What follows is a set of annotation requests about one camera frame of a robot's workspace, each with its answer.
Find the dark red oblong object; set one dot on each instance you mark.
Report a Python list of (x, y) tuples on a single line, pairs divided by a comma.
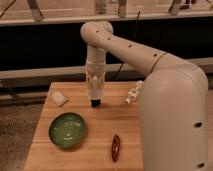
[(115, 148)]

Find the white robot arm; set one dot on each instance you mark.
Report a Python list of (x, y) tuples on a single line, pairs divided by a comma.
[(172, 99)]

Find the green ceramic bowl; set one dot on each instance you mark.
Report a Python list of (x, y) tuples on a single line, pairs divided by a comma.
[(67, 130)]

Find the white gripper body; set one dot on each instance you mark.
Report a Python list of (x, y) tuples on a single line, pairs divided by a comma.
[(95, 69)]

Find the black eraser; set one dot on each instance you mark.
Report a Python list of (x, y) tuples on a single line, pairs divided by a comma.
[(95, 103)]

